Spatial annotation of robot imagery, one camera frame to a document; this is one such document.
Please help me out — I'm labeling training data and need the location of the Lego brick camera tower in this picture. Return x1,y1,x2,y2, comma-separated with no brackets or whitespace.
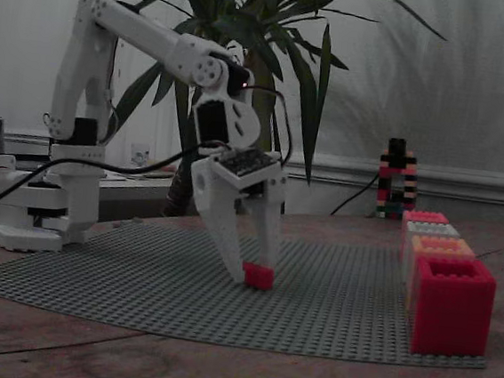
372,135,423,223

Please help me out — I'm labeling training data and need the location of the small red Lego brick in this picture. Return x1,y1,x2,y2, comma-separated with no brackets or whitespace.
241,261,278,292

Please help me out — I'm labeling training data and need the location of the long black cable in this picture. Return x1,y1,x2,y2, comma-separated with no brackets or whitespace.
0,122,228,258

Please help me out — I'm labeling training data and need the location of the grey lego brick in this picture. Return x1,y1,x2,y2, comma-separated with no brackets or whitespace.
396,219,463,291

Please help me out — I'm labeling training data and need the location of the black arm motor cable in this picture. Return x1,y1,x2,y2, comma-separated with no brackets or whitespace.
236,82,300,166

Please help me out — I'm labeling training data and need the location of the large pink lego block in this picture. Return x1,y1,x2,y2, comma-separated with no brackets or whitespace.
401,208,451,228

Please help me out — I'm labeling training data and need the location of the dark red lego brick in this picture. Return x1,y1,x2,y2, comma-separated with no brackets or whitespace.
408,253,500,362

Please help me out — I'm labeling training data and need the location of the large green yucca plant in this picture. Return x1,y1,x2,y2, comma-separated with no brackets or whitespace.
60,0,452,244

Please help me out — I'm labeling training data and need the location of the orange lego brick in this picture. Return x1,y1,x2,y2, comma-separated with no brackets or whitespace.
403,233,479,319

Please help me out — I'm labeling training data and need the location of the gray Lego baseplate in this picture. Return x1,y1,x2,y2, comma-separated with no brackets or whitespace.
0,208,498,374

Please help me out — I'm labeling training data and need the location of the black tower camera cable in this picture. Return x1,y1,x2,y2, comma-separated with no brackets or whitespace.
330,166,382,221

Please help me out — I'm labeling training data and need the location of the small circuit board module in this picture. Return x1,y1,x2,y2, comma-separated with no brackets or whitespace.
214,145,281,187

